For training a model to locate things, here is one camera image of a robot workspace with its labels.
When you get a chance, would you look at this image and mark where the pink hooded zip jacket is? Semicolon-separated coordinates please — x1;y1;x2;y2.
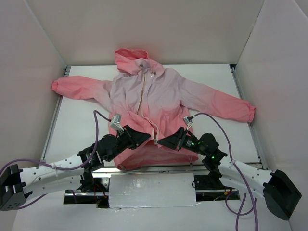
51;49;248;170

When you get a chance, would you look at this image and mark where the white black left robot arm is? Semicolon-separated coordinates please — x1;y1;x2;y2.
0;125;151;211

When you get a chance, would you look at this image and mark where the white foam cover board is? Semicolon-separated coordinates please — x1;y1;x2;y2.
109;173;197;208

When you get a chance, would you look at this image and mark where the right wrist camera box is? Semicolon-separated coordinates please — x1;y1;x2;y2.
183;116;194;130

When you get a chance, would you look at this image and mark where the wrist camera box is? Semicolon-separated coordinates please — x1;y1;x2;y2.
183;116;194;130
110;114;123;132

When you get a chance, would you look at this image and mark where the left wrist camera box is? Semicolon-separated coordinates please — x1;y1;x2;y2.
110;114;123;132

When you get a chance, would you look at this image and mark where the aluminium table edge rail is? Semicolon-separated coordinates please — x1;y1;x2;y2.
91;163;265;174

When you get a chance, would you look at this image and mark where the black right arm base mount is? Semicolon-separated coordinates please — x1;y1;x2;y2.
191;175;225;192

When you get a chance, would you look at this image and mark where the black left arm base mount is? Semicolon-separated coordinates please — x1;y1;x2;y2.
78;172;110;193

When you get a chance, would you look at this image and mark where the right side aluminium rail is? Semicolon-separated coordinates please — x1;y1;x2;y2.
229;64;269;170

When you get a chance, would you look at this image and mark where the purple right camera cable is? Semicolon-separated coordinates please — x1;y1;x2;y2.
192;112;260;231

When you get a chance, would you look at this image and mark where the left side aluminium rail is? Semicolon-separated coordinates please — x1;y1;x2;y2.
40;66;71;162

